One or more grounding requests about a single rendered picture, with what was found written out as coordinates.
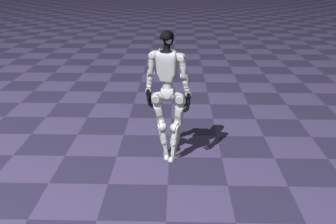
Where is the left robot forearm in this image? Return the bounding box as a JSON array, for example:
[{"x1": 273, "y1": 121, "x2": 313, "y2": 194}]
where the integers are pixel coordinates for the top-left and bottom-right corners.
[{"x1": 145, "y1": 70, "x2": 153, "y2": 93}]

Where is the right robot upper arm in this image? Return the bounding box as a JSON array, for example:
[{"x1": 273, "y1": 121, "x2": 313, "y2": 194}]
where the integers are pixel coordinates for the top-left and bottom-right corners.
[{"x1": 176, "y1": 52, "x2": 187, "y2": 80}]

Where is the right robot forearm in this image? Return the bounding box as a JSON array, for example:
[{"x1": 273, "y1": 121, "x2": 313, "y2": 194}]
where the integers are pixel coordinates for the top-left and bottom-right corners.
[{"x1": 182, "y1": 73, "x2": 191, "y2": 96}]

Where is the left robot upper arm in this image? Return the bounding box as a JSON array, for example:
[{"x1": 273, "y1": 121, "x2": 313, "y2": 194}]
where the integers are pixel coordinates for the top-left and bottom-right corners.
[{"x1": 148, "y1": 50, "x2": 157, "y2": 76}]

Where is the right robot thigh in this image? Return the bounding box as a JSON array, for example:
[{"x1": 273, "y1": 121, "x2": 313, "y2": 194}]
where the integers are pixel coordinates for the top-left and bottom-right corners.
[{"x1": 170, "y1": 92, "x2": 185, "y2": 133}]

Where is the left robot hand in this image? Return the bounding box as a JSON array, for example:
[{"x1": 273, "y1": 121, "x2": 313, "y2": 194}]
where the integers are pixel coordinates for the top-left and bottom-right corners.
[{"x1": 146, "y1": 89, "x2": 153, "y2": 108}]

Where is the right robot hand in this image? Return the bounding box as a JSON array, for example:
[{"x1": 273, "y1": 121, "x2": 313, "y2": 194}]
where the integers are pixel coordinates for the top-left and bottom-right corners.
[{"x1": 183, "y1": 93, "x2": 191, "y2": 112}]

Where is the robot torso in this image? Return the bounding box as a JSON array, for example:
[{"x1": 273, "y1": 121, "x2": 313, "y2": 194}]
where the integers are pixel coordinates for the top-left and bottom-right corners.
[{"x1": 155, "y1": 48, "x2": 179, "y2": 101}]

